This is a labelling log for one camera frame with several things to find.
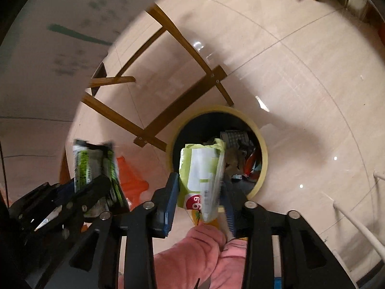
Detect red snack packet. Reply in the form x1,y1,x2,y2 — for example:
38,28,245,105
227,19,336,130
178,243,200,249
244,152,259,177

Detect orange plastic stool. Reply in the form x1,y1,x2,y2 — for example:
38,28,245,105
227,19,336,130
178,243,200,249
116,156,149,205

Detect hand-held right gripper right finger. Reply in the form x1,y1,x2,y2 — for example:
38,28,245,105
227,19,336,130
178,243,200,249
221,177,357,289

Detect brown wrapper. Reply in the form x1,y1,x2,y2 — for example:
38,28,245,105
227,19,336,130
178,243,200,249
224,147,245,171

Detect checked paper cup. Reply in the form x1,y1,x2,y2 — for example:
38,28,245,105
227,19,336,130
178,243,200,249
221,130,244,148

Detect yellow-rimmed black trash bin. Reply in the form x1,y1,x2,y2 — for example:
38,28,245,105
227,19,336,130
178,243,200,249
166,105,268,201

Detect wooden table frame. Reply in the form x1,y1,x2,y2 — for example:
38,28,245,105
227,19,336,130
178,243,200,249
80,2,235,152

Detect yellow embroidered slipper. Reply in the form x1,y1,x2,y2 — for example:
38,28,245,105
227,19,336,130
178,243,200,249
190,208,225,228

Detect white metal rack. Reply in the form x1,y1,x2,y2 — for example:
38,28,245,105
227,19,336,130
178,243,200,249
332,170,385,274

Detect person's leg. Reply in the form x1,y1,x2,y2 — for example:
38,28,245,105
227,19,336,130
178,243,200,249
211,238,249,289
153,224,226,289

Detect person's right leg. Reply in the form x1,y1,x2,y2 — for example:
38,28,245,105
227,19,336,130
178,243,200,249
211,238,249,289

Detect yellow-green wipes packet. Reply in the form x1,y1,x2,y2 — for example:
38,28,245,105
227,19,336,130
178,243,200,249
177,138,227,222

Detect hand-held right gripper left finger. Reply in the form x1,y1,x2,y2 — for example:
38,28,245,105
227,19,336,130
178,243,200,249
39,171,181,289

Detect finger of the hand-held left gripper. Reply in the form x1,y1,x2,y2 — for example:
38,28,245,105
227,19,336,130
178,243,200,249
57,175,112,227
9,178,76,214

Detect person's left leg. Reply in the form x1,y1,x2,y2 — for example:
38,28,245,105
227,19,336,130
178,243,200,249
153,224,226,289

